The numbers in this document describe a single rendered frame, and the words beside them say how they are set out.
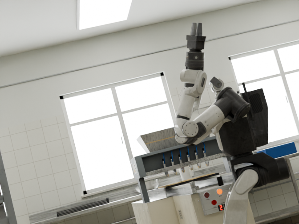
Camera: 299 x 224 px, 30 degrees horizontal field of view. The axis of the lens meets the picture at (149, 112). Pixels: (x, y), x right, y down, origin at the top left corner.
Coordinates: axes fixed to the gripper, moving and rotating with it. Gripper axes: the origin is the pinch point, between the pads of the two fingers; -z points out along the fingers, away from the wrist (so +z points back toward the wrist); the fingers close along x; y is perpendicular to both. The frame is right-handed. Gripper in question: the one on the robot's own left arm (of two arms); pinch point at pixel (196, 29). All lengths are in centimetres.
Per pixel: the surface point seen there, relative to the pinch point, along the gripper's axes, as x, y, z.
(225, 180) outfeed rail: 55, 65, 97
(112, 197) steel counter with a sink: 376, 138, 213
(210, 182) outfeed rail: 93, 81, 109
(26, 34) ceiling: 414, 39, 16
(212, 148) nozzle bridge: 106, 90, 88
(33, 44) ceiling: 454, 60, 30
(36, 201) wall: 415, 53, 219
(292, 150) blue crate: 271, 329, 144
